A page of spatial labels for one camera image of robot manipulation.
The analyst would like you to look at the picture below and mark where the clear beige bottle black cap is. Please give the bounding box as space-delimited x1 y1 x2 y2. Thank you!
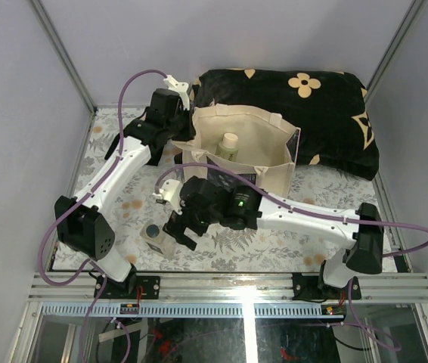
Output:
140 222 176 259

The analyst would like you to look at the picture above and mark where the green bottle cream cap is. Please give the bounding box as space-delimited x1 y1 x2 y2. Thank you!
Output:
216 132 238 162

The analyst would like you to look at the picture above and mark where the beige canvas tote bag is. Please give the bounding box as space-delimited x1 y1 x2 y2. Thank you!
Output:
173 104 301 197

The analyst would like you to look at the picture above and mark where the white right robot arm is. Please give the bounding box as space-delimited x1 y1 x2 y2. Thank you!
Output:
154 177 383 299

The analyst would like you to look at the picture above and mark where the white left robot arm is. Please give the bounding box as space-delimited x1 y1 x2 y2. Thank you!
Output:
54 81 194 299

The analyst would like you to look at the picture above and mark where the floral table cloth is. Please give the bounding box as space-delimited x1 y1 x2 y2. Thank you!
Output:
57 107 392 272

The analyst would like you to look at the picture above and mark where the black floral plush pillow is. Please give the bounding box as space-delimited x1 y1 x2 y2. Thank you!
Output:
192 69 380 181

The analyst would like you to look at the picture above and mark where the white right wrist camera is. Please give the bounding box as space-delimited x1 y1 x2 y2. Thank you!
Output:
153 179 183 214

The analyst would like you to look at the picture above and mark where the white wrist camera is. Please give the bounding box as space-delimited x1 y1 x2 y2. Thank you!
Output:
163 75 191 110
153 179 183 214

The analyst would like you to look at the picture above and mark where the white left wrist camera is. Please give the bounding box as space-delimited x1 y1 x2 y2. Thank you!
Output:
163 75 191 110

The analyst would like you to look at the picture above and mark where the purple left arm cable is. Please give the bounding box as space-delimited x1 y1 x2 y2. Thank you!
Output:
38 68 168 363

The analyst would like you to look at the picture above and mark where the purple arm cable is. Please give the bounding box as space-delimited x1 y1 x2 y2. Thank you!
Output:
38 68 168 363
154 163 428 351

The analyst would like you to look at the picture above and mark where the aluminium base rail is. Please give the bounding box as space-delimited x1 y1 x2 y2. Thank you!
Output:
25 272 428 320

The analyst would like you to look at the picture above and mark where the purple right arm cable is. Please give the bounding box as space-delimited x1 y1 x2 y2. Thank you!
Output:
154 163 428 351

